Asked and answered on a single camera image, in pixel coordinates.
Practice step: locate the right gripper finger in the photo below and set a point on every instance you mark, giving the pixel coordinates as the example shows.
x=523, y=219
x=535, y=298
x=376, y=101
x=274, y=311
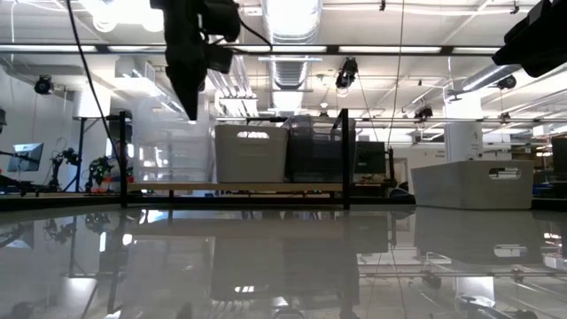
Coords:
x=511, y=51

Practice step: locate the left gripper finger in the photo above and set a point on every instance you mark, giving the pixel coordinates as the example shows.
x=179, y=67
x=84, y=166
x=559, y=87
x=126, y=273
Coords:
x=190, y=93

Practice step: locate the small black robot arm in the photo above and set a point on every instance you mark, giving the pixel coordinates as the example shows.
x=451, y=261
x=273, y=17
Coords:
x=101, y=167
x=66, y=156

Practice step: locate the black hanging ceiling device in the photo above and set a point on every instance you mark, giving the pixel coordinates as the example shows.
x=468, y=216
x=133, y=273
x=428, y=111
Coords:
x=506, y=82
x=423, y=114
x=43, y=85
x=347, y=75

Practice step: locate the long ceiling light strip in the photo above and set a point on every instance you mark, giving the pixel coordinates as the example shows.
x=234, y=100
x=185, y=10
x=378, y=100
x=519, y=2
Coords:
x=390, y=49

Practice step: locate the black T-shaped stand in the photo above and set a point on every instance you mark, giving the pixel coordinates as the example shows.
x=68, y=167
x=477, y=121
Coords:
x=81, y=150

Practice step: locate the grey monitor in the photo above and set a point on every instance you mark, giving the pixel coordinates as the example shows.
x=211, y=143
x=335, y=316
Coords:
x=26, y=155

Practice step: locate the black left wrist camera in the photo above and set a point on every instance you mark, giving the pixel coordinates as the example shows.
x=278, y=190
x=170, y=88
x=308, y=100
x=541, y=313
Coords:
x=221, y=20

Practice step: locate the wooden shelf with black frame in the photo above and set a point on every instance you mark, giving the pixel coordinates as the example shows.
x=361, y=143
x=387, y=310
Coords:
x=239, y=187

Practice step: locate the black aluminium table frame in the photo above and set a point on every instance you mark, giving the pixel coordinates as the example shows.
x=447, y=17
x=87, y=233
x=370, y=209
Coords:
x=66, y=203

